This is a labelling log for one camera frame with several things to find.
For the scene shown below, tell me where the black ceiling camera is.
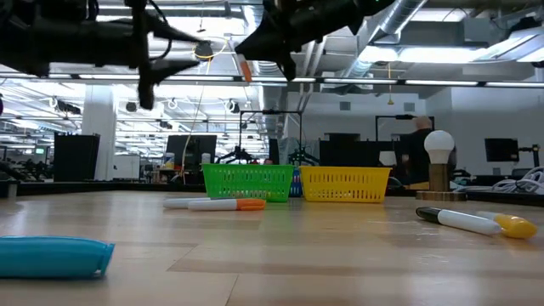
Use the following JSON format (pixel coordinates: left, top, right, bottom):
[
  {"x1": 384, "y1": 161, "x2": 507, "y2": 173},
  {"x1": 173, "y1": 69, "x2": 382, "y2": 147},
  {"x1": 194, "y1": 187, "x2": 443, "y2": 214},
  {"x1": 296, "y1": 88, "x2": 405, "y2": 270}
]
[{"x1": 193, "y1": 40, "x2": 216, "y2": 62}]

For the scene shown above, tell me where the blue plastic basket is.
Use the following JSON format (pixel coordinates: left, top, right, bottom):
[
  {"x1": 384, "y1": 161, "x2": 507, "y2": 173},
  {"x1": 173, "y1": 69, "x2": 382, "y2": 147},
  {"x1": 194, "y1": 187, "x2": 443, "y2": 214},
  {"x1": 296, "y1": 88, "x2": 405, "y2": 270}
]
[{"x1": 289, "y1": 168, "x2": 303, "y2": 198}]

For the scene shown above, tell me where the small white marker yellow cap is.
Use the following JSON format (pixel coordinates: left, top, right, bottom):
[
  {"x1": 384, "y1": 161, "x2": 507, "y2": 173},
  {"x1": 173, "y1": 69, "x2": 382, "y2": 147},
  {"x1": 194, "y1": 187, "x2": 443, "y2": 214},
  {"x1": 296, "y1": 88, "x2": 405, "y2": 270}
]
[{"x1": 475, "y1": 210, "x2": 539, "y2": 240}]

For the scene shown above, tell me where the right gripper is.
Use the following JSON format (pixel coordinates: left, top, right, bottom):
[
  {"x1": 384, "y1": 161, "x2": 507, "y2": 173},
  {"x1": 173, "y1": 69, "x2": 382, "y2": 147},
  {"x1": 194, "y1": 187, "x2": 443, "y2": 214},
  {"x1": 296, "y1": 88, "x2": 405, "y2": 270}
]
[{"x1": 235, "y1": 0, "x2": 341, "y2": 82}]

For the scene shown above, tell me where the yellow plastic basket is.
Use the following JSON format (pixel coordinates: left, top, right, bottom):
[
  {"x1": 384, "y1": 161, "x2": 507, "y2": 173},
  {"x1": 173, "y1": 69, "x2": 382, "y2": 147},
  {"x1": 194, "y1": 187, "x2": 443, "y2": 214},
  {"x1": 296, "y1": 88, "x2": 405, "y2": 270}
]
[{"x1": 299, "y1": 165, "x2": 393, "y2": 204}]

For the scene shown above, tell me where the black cabinet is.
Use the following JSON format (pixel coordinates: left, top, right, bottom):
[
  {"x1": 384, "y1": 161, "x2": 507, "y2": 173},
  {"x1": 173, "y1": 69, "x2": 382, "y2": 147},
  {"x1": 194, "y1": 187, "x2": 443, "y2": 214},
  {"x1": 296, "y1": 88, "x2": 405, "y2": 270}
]
[{"x1": 53, "y1": 133, "x2": 102, "y2": 183}]

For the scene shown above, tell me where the bulb lamp on round base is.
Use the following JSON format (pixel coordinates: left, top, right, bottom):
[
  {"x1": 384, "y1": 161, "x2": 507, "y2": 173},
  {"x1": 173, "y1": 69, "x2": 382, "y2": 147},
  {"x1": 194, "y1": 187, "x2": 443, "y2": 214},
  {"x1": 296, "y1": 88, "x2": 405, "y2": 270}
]
[{"x1": 415, "y1": 129, "x2": 468, "y2": 202}]

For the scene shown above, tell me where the white cable bundle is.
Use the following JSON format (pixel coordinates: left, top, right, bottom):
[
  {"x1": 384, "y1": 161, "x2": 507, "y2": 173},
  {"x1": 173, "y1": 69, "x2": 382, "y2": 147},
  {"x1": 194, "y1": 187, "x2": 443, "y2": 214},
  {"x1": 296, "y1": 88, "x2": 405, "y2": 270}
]
[{"x1": 452, "y1": 166, "x2": 544, "y2": 195}]

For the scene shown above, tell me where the small white marker purple cap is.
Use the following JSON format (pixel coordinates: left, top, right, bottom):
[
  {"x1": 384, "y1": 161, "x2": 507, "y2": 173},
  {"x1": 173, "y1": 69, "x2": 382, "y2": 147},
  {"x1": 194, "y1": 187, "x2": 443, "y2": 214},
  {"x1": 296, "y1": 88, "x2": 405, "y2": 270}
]
[{"x1": 162, "y1": 196, "x2": 239, "y2": 210}]

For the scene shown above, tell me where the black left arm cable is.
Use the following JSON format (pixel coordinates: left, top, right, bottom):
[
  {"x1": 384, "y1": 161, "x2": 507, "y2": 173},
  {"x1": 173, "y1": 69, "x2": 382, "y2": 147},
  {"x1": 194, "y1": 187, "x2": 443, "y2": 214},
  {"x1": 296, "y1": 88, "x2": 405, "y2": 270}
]
[{"x1": 146, "y1": 0, "x2": 173, "y2": 61}]

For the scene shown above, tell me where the small white marker orange cap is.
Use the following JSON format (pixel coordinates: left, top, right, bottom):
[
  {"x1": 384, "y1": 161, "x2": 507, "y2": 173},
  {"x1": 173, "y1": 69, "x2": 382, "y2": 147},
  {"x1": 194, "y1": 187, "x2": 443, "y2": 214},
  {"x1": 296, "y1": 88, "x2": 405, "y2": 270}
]
[
  {"x1": 237, "y1": 54, "x2": 254, "y2": 84},
  {"x1": 188, "y1": 198, "x2": 267, "y2": 213}
]

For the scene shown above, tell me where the green plastic basket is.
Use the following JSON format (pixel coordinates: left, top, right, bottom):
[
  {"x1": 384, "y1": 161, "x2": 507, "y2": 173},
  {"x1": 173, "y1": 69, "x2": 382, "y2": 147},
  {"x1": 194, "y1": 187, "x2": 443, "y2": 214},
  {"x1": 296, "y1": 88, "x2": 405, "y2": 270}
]
[{"x1": 201, "y1": 163, "x2": 296, "y2": 203}]

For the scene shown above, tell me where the white pillar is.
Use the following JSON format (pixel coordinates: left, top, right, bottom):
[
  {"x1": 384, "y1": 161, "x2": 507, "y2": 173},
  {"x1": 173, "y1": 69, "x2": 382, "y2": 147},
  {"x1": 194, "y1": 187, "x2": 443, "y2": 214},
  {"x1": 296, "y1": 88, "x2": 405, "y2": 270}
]
[{"x1": 81, "y1": 84, "x2": 118, "y2": 182}]

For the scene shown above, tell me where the small white marker black cap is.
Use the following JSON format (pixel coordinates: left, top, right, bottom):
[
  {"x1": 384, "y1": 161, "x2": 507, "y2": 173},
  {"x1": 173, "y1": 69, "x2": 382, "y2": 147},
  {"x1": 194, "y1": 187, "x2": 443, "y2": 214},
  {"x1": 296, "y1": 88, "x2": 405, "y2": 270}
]
[{"x1": 415, "y1": 206, "x2": 504, "y2": 237}]

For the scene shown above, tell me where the white low cabinet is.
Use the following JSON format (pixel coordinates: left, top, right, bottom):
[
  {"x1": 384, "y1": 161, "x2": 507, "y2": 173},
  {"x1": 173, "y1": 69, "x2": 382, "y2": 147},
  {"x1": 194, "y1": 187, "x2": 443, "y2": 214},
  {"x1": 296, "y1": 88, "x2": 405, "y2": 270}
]
[{"x1": 112, "y1": 154, "x2": 141, "y2": 180}]

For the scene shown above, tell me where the long light strip bar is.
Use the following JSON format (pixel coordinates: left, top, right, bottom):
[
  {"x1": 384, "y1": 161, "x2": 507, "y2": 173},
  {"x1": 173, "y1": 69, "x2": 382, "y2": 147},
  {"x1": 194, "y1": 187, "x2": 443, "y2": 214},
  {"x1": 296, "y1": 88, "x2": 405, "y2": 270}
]
[{"x1": 0, "y1": 72, "x2": 544, "y2": 88}]

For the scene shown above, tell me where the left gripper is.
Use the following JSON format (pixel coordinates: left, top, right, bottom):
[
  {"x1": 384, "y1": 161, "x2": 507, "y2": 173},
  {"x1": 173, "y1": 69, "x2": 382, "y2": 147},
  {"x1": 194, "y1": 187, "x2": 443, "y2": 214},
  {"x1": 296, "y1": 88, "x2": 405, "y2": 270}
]
[{"x1": 50, "y1": 0, "x2": 203, "y2": 111}]

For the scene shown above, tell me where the small black monitor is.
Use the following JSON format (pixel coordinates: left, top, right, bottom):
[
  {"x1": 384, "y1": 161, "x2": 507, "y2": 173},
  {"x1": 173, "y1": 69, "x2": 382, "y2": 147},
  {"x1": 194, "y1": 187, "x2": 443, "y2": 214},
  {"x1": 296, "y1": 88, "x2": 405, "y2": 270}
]
[{"x1": 484, "y1": 137, "x2": 520, "y2": 163}]

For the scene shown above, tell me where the black partition panel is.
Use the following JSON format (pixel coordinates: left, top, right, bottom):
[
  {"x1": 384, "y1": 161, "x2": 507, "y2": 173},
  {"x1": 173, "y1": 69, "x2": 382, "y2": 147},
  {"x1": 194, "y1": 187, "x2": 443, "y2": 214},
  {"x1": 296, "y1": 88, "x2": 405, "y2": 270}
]
[{"x1": 318, "y1": 133, "x2": 405, "y2": 169}]

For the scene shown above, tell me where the small white marker blue cap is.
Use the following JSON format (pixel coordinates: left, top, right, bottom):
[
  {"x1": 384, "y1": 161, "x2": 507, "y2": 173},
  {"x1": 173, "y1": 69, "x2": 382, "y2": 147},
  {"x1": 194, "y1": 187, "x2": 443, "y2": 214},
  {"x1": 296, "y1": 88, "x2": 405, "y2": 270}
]
[{"x1": 0, "y1": 235, "x2": 116, "y2": 281}]

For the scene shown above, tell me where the silver ventilation duct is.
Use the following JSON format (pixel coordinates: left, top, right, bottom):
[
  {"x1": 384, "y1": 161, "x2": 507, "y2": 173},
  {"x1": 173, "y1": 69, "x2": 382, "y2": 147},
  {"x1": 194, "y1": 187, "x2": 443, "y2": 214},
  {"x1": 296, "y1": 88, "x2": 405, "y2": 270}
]
[
  {"x1": 254, "y1": 59, "x2": 285, "y2": 78},
  {"x1": 339, "y1": 0, "x2": 428, "y2": 80}
]

